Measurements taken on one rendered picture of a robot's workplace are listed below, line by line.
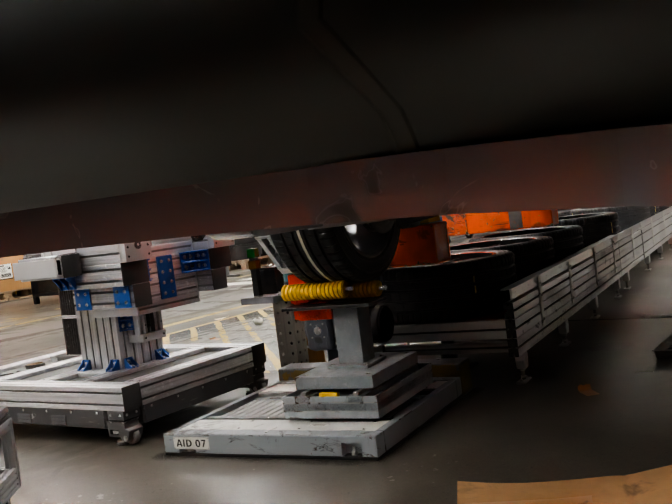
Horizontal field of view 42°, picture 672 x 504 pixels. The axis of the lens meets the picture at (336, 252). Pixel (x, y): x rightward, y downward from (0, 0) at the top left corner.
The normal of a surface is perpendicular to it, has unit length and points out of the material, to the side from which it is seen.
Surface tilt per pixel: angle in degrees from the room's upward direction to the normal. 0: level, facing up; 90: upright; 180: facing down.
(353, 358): 90
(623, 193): 90
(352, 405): 90
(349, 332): 90
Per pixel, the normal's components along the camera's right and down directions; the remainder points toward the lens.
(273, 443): -0.45, 0.11
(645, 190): -0.78, 0.13
